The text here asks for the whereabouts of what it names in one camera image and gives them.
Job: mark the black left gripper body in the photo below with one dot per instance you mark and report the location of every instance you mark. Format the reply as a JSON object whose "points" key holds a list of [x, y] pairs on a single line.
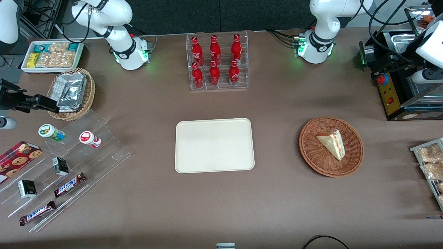
{"points": [[409, 57]]}

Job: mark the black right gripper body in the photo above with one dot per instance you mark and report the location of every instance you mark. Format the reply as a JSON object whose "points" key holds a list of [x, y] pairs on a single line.
{"points": [[10, 99]]}

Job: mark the triangular sandwich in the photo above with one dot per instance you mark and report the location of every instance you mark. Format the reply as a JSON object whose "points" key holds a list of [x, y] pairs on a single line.
{"points": [[334, 143]]}

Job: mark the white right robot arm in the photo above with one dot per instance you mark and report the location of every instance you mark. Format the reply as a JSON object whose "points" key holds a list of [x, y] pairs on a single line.
{"points": [[121, 45]]}

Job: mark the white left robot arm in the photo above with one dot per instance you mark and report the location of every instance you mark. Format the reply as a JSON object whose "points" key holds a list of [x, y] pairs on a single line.
{"points": [[322, 20]]}

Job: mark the light wicker basket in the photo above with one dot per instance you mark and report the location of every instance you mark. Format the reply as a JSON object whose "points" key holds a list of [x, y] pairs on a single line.
{"points": [[89, 93]]}

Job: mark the grey metal snack tray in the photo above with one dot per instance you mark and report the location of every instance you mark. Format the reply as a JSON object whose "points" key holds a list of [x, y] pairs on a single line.
{"points": [[415, 149]]}

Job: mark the round brown wicker basket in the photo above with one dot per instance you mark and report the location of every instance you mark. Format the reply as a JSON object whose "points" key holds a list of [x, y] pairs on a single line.
{"points": [[318, 159]]}

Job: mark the beige rectangular tray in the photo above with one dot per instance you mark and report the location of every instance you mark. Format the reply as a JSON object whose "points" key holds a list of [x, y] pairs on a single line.
{"points": [[214, 145]]}

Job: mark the steel food pan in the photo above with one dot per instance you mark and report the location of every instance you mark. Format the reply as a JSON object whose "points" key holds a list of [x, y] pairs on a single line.
{"points": [[424, 91], [398, 40]]}

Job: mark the red emergency stop button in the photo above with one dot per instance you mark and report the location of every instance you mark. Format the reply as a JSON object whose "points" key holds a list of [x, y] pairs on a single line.
{"points": [[382, 79]]}

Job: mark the silver foil pouch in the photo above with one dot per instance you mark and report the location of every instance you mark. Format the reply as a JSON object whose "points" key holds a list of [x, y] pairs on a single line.
{"points": [[71, 88], [71, 108]]}

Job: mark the green lid yogurt cup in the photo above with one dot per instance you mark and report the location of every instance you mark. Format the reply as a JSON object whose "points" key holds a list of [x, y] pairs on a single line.
{"points": [[50, 132]]}

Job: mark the white snack bin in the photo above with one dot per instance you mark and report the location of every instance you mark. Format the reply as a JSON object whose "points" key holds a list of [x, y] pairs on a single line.
{"points": [[26, 69]]}

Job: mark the black food warmer cabinet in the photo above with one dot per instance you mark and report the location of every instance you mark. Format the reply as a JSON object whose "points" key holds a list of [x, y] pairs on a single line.
{"points": [[391, 100]]}

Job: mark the yellow snack pack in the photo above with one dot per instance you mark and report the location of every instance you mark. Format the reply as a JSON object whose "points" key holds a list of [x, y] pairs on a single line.
{"points": [[33, 60]]}

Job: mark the clear nut snack bag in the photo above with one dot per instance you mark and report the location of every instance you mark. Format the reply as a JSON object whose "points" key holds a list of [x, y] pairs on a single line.
{"points": [[59, 46], [55, 59]]}

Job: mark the teal snack pack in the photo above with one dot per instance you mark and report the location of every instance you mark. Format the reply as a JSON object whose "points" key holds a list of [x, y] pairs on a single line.
{"points": [[73, 47], [40, 48]]}

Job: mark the red lid yogurt cup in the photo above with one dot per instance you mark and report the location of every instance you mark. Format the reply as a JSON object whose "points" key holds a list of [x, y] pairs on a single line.
{"points": [[89, 138]]}

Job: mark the red plaid cookie box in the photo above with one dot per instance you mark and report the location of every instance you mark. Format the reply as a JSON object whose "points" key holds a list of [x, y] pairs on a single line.
{"points": [[17, 160]]}

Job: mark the small black carton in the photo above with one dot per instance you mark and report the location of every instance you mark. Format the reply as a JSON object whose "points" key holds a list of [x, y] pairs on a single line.
{"points": [[27, 188], [61, 166]]}

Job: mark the clear acrylic stepped stand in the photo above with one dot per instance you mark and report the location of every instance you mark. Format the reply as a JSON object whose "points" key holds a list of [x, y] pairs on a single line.
{"points": [[104, 152]]}

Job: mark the dark equipment rack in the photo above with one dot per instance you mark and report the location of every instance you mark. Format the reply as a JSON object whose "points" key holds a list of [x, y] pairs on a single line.
{"points": [[38, 20]]}

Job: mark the Snickers chocolate bar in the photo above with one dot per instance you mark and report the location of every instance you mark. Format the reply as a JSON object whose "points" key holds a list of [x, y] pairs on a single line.
{"points": [[37, 212], [69, 185]]}

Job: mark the clear granola snack bag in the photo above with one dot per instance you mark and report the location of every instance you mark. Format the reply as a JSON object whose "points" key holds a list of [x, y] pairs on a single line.
{"points": [[429, 154], [432, 171], [440, 187], [441, 200]]}

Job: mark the red cola bottle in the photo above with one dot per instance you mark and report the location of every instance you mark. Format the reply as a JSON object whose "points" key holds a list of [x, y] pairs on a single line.
{"points": [[236, 50], [215, 50], [234, 75], [214, 76], [197, 52], [197, 77]]}

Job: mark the clear acrylic bottle rack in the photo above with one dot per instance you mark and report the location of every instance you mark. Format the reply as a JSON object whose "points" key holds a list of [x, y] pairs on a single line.
{"points": [[223, 86]]}

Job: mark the grey device top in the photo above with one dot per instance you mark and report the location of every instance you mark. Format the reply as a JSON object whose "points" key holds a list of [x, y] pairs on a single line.
{"points": [[225, 246]]}

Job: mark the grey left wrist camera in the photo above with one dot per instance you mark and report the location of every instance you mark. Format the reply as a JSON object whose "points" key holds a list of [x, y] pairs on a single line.
{"points": [[429, 76]]}

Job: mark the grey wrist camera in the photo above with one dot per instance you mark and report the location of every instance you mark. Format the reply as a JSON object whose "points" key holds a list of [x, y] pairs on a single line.
{"points": [[7, 123], [429, 76]]}

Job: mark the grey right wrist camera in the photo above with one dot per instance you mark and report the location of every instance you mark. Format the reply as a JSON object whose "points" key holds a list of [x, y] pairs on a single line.
{"points": [[7, 123]]}

